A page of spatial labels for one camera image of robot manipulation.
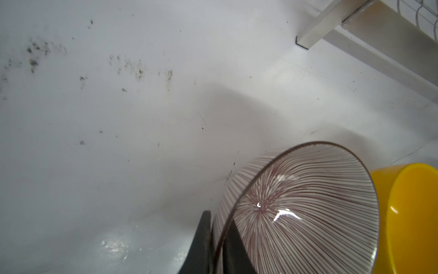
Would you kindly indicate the yellow bowl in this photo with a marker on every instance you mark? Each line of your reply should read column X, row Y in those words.
column 408, row 206

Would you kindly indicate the pink striped bowl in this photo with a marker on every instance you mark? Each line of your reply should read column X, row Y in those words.
column 309, row 209

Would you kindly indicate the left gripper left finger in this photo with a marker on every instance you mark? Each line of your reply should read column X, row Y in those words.
column 199, row 257

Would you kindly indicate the steel two-tier dish rack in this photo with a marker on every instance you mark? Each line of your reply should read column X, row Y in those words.
column 381, row 37

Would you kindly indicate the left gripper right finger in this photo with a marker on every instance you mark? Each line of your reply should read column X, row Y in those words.
column 235, row 258

